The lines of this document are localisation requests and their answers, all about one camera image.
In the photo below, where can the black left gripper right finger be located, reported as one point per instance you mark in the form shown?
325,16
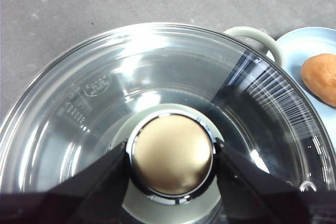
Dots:
262,197

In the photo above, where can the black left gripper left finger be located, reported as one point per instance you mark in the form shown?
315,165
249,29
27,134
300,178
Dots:
78,197

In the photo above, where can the glass lid with green knob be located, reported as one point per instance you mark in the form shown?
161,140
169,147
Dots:
173,161

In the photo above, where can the brown potato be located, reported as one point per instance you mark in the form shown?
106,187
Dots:
321,77

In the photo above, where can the pale green electric steamer pot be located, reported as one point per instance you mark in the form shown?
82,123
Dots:
275,48

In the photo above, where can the blue round plate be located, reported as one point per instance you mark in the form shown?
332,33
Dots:
291,48

